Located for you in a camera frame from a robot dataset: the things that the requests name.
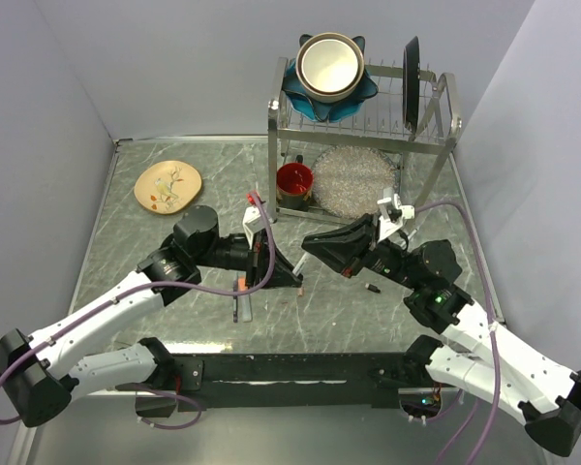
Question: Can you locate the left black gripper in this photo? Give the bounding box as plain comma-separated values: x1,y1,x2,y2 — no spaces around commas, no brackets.
194,225,301,289

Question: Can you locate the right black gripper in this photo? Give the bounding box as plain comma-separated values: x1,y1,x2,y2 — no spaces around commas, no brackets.
299,213,419,290

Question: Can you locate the dark blue pen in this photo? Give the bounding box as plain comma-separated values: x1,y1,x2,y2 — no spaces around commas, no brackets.
232,273,239,324

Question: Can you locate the grey marker orange tip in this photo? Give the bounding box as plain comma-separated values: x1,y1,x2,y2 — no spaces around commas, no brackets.
238,294,253,323

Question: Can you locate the white green-tipped highlighter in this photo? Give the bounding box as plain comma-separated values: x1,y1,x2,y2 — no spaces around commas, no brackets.
292,253,308,276

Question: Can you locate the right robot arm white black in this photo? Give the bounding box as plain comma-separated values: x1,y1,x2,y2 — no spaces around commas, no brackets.
302,214,581,457

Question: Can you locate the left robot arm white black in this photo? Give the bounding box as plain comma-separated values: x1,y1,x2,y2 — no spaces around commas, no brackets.
0,205,303,428

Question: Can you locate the small black pen cap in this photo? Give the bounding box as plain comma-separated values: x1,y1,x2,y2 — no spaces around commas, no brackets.
365,283,381,294

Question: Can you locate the speckled grey plate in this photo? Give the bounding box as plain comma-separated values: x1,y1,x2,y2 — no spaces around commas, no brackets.
311,145,400,219

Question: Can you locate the steel dish rack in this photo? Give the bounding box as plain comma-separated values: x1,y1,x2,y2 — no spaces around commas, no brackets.
266,57,463,224

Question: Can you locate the red black mug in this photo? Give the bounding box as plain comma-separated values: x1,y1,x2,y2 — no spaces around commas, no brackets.
276,156,314,211

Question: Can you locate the yellow bird-pattern plate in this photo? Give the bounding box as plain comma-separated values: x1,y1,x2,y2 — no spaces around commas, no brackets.
134,160,203,215

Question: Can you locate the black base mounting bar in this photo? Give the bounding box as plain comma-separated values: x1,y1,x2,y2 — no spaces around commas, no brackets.
144,353,459,420

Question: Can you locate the blue petal-shaped bowl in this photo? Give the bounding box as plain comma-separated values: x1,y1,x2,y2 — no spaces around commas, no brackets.
282,32,379,123

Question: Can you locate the cream bowl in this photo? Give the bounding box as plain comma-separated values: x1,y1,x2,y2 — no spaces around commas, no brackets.
295,32,365,103

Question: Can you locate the black plate upright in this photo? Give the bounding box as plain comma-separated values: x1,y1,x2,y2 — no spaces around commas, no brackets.
403,36,420,134

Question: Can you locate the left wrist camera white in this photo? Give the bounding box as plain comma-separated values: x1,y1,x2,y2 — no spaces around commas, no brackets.
242,191,265,247

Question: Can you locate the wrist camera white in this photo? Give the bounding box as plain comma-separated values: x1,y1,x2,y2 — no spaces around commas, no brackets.
242,191,265,247
377,187,415,242

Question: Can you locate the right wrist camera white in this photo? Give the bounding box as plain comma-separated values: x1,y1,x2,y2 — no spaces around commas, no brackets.
377,187,415,242

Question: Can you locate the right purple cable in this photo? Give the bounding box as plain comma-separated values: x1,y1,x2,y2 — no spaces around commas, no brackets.
411,201,503,465

